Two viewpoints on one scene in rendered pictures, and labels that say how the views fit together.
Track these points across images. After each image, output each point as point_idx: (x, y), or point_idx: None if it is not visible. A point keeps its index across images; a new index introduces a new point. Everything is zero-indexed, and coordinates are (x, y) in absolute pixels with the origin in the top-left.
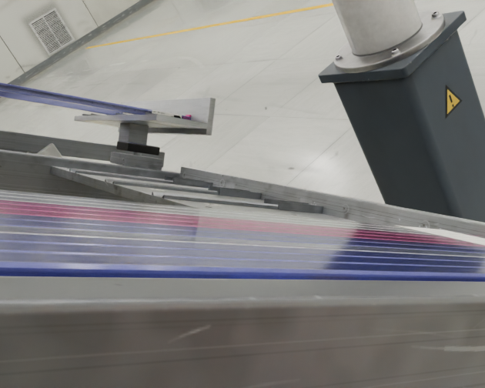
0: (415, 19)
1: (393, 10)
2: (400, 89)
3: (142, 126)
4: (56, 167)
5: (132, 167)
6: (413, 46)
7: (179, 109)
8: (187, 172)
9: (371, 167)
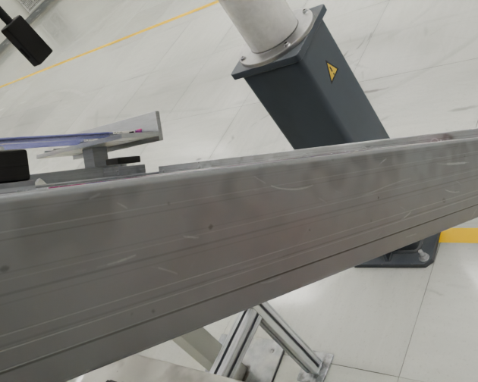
0: (293, 17)
1: (277, 14)
2: (297, 70)
3: (102, 148)
4: None
5: (125, 175)
6: (298, 37)
7: (129, 126)
8: (165, 169)
9: (284, 134)
